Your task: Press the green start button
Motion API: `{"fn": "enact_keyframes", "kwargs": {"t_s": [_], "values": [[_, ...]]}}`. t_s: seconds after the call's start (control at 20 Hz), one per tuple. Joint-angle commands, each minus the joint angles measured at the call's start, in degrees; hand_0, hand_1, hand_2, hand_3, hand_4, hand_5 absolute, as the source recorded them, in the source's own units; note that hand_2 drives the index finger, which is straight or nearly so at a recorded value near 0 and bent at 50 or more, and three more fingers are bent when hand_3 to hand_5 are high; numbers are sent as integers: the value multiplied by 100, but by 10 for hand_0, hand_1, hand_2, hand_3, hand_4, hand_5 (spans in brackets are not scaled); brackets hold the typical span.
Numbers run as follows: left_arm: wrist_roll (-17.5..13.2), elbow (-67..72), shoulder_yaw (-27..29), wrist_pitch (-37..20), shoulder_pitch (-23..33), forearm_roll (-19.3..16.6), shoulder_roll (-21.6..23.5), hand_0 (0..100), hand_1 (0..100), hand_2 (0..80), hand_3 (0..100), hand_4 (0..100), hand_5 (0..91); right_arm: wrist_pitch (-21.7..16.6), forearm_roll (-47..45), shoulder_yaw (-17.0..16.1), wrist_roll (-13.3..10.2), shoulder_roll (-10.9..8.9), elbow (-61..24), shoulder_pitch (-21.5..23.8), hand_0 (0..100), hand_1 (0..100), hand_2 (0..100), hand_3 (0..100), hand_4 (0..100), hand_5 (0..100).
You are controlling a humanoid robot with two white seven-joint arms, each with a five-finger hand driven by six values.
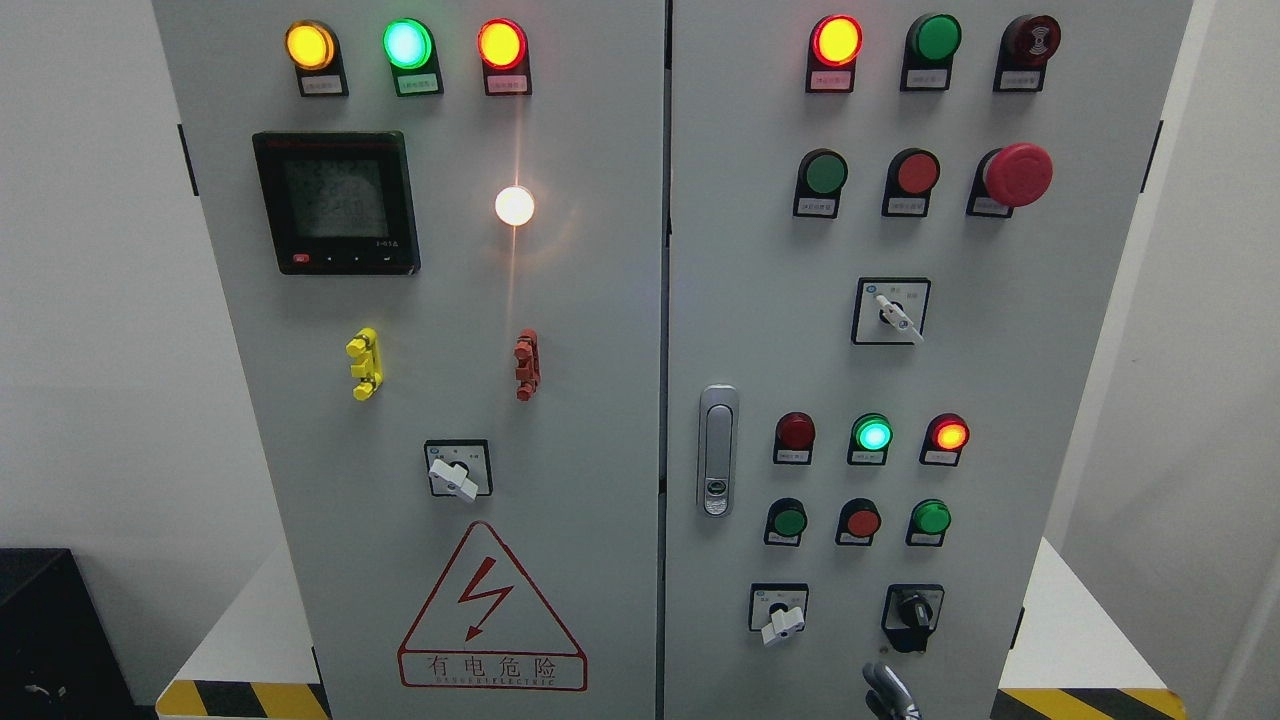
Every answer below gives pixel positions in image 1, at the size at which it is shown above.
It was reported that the green push button lower left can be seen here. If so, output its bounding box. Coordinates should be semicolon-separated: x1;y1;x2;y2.
763;497;808;547

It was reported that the green push button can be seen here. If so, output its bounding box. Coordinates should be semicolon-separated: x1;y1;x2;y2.
792;149;849;219
763;497;808;547
905;498;954;547

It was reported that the green push button upper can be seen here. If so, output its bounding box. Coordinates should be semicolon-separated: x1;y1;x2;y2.
792;149;849;219

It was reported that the red push button lower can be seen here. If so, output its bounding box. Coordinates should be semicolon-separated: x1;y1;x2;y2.
835;497;882;547

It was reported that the red push button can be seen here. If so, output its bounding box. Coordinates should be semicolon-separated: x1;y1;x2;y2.
881;147;940;218
835;497;882;547

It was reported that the green push button lower right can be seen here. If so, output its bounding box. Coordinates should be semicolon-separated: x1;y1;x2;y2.
905;498;954;547

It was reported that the red push button upper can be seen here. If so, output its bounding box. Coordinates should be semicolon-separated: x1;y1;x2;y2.
881;147;940;218

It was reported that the red emergency stop button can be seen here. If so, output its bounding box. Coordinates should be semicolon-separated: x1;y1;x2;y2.
966;142;1053;219

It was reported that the grey electrical control cabinet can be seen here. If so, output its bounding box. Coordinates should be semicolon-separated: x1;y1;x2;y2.
154;1;1192;719

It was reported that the red terminal block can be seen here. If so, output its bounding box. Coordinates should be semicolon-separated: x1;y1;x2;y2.
513;328;541;402

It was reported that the dark red indicator light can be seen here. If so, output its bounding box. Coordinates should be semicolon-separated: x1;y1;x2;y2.
772;413;817;465

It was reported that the white lit indicator light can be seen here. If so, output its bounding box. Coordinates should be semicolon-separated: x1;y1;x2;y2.
494;184;536;228

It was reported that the green lit indicator light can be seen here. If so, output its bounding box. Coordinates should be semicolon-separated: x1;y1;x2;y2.
846;413;893;466

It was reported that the yellow terminal block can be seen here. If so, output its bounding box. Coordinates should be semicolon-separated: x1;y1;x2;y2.
346;327;384;402

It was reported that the red electrical danger sign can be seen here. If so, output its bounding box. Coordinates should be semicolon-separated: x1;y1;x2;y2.
397;521;588;692

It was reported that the red lit indicator light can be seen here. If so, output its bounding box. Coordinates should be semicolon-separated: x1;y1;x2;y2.
919;413;970;468

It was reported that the black digital power meter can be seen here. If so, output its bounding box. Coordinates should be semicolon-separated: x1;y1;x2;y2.
252;131;420;275

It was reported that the red indicator light top left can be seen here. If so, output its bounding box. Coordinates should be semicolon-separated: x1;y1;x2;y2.
477;17;532;96

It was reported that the red indicator light top right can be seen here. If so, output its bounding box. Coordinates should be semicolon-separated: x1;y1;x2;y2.
805;14;864;94

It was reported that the green indicator light top left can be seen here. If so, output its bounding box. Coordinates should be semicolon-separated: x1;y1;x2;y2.
381;17;444;97

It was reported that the green indicator light top right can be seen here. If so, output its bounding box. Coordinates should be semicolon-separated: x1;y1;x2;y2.
900;13;963;92

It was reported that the yellow indicator light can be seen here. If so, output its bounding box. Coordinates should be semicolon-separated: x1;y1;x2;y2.
284;19;349;97

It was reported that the dark red buzzer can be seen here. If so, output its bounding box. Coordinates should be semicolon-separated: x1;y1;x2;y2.
993;14;1062;94

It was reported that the black box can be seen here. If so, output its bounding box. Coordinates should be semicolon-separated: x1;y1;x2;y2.
1;548;134;719

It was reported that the silver door lock handle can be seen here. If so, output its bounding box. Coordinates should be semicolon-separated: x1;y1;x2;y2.
696;384;739;518

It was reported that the white selector switch left door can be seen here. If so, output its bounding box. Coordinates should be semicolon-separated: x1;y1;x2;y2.
422;439;493;503

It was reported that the white selector switch upper right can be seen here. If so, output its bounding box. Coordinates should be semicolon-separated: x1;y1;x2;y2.
851;277;931;345

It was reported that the white selector switch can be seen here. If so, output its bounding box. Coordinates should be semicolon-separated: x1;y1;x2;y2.
748;583;809;647
851;277;931;345

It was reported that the white selector switch lower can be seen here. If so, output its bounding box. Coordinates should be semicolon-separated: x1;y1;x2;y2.
748;583;809;647

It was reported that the black selector switch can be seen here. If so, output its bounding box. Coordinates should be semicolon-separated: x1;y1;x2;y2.
881;584;945;653

